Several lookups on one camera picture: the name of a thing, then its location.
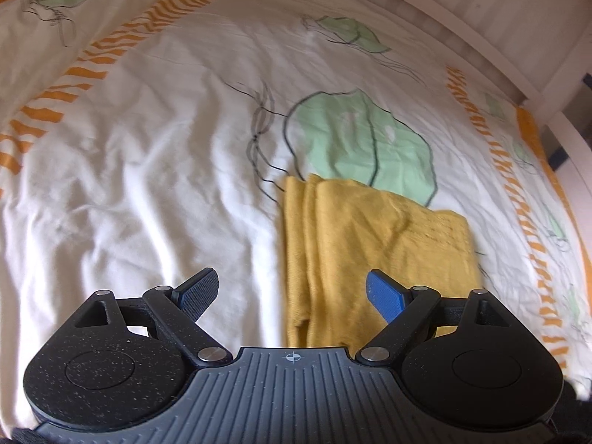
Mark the white leaf-print duvet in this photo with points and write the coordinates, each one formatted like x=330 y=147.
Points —
x=152 y=148

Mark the mustard yellow knit garment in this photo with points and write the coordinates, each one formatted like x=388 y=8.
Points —
x=360 y=240

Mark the white wooden bed frame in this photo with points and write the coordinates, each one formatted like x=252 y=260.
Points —
x=522 y=32

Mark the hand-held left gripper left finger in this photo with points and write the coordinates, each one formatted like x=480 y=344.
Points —
x=199 y=292

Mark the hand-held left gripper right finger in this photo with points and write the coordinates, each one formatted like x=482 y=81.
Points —
x=386 y=296

